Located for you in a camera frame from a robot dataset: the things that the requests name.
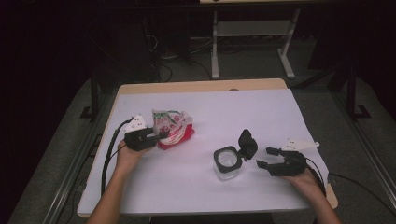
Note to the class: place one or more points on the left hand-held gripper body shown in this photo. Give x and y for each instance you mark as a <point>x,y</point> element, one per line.
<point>138,140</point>

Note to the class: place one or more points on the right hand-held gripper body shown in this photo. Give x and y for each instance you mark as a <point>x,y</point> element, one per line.
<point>289,165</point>

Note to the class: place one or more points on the red and white seasoning bag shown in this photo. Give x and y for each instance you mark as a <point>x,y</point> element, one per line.
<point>174,130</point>

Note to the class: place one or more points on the clear jar with black lid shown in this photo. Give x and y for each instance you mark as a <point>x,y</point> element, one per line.
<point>230,158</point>

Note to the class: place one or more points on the person's left hand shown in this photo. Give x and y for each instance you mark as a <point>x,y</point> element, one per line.
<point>129,158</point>

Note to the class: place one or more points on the person's right hand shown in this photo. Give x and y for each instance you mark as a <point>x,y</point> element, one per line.
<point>303,185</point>

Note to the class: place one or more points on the white table sheet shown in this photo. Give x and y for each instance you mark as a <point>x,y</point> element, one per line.
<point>186,186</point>

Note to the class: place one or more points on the black metal stand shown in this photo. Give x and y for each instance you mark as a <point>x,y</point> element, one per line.
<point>351,93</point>
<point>93,96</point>

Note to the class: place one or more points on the aluminium floor rail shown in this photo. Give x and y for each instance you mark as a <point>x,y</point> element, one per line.
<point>73,174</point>
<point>370,155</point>

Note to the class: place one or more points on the white desk frame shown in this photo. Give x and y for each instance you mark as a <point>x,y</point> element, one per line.
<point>252,28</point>

